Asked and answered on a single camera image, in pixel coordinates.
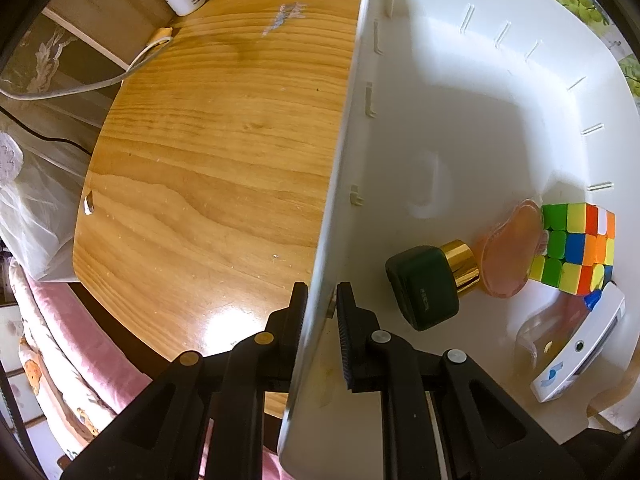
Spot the green gold perfume bottle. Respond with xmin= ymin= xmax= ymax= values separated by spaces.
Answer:
xmin=385 ymin=240 xmax=480 ymax=332

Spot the colourful puzzle cube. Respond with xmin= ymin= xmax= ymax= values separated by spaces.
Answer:
xmin=528 ymin=203 xmax=616 ymax=297

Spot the white handheld game console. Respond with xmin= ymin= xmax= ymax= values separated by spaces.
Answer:
xmin=530 ymin=282 xmax=625 ymax=403

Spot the white plastic storage bin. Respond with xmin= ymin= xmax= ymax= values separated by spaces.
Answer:
xmin=279 ymin=0 xmax=639 ymax=479

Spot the pink cushion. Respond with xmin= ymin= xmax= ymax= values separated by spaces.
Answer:
xmin=8 ymin=259 xmax=151 ymax=458

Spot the white charging cable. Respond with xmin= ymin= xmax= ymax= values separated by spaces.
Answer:
xmin=0 ymin=27 xmax=175 ymax=102

